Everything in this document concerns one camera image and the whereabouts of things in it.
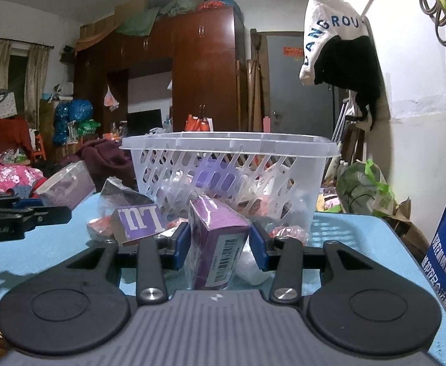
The pink floral blanket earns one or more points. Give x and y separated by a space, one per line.
5 177

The brown paper bag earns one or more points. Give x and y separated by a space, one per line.
406 228

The grey door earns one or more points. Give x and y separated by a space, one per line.
295 91

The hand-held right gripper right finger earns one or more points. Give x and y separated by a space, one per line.
257 249

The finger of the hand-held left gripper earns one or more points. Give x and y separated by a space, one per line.
47 217
13 202

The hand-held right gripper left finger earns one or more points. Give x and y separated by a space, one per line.
181 246

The green packet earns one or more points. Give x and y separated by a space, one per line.
88 129

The blue plastic bag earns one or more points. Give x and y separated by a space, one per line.
72 118

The purple clear-wrapped pack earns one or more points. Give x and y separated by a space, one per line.
66 185

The patterned gift bag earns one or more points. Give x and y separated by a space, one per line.
4 106

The white and black hanging garment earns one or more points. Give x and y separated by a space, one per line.
345 61

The maroon cloth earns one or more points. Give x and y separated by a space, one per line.
104 160

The red and white hanging bag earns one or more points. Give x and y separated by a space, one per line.
110 99

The purple-topped box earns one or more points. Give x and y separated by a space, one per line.
217 175

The red snack packet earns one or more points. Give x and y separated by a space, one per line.
102 228
289 234

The purple box with barcode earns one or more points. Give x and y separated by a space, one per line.
215 244

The orange plastic stool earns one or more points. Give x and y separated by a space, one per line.
39 146

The red cloth-covered cabinet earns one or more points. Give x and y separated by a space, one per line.
5 135

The brown wooden wardrobe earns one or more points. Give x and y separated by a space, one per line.
203 72

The beige curtain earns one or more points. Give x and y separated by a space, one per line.
36 80

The green cloth bundle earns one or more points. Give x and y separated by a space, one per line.
142 19

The purple lettered box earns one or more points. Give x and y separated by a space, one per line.
141 223

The dark television screen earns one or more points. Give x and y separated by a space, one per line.
144 122

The white plastic basket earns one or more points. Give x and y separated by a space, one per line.
230 167

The green and white plastic bag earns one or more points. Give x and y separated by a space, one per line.
364 190

